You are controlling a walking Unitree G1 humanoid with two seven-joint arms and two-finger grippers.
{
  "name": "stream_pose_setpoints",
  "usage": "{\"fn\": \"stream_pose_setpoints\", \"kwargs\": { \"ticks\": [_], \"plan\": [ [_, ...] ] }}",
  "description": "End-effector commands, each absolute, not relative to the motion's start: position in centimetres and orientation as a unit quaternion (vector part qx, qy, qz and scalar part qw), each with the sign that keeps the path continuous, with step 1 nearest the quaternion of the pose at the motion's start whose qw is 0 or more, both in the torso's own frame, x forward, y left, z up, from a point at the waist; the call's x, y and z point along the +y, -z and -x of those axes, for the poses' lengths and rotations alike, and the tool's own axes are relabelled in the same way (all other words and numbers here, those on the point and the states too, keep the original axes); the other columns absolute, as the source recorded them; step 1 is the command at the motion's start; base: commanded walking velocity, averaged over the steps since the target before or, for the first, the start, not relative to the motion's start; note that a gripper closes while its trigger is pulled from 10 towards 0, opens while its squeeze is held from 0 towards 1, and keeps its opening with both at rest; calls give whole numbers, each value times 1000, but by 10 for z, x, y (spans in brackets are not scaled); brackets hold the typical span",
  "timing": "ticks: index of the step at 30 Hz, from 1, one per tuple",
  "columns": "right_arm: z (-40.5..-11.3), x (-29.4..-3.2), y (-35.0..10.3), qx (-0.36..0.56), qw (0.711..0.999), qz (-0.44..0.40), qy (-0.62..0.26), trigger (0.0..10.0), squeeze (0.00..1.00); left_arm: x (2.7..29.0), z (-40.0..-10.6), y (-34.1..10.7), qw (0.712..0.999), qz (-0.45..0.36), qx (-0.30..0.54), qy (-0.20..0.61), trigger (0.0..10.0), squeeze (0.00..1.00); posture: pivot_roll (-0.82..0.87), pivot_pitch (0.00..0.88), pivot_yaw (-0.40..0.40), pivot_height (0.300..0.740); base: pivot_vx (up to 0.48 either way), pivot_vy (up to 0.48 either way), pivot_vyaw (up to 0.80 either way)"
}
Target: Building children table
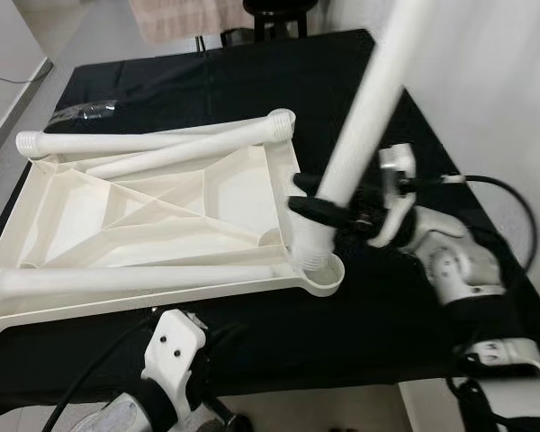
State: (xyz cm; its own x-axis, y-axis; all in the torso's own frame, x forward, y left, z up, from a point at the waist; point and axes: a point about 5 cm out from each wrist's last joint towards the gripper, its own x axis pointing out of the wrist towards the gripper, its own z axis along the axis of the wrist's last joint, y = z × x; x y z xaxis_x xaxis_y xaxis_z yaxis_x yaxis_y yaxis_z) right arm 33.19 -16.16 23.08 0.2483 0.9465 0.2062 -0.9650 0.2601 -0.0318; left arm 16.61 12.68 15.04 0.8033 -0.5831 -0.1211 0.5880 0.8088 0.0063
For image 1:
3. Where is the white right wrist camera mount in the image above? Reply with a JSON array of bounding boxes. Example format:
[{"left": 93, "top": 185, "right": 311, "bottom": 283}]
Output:
[{"left": 367, "top": 144, "right": 421, "bottom": 250}]

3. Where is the black tablecloth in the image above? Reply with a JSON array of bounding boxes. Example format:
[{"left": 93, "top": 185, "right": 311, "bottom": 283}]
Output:
[{"left": 0, "top": 29, "right": 540, "bottom": 413}]

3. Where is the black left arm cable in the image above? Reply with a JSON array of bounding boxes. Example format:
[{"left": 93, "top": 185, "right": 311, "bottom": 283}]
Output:
[{"left": 38, "top": 310, "right": 163, "bottom": 432}]

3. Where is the clear plastic bag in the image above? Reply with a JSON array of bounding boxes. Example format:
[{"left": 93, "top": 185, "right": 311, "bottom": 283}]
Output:
[{"left": 49, "top": 99, "right": 120, "bottom": 123}]

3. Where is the white plastic children table top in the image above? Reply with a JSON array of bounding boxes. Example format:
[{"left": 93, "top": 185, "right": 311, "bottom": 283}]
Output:
[{"left": 0, "top": 110, "right": 346, "bottom": 345}]

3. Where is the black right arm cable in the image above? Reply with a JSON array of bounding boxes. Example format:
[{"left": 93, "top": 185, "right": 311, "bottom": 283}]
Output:
[{"left": 412, "top": 174, "right": 539, "bottom": 271}]

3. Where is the white plastic table leg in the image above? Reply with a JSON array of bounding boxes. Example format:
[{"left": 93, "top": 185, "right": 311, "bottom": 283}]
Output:
[
  {"left": 87, "top": 126, "right": 293, "bottom": 181},
  {"left": 291, "top": 0, "right": 436, "bottom": 274},
  {"left": 15, "top": 109, "right": 297, "bottom": 161},
  {"left": 0, "top": 261, "right": 300, "bottom": 304}
]

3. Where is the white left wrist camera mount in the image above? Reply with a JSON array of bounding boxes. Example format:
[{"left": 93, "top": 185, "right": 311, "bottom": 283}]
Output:
[{"left": 142, "top": 309, "right": 208, "bottom": 408}]

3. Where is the beige cloth covered side table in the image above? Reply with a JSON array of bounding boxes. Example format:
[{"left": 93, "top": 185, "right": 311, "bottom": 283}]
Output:
[{"left": 129, "top": 0, "right": 255, "bottom": 44}]

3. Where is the black round stool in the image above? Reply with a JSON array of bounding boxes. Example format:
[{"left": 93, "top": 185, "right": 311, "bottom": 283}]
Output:
[{"left": 243, "top": 0, "right": 309, "bottom": 42}]

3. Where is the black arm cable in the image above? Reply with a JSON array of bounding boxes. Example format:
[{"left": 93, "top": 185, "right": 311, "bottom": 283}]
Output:
[
  {"left": 38, "top": 310, "right": 163, "bottom": 432},
  {"left": 412, "top": 174, "right": 539, "bottom": 271}
]

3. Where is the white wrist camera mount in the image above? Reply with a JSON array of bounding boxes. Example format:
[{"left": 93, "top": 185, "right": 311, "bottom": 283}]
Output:
[
  {"left": 142, "top": 309, "right": 208, "bottom": 408},
  {"left": 367, "top": 144, "right": 421, "bottom": 250}
]

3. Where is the dark robot left foot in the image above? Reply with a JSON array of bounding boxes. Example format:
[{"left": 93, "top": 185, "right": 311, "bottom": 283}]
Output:
[{"left": 218, "top": 412, "right": 255, "bottom": 432}]

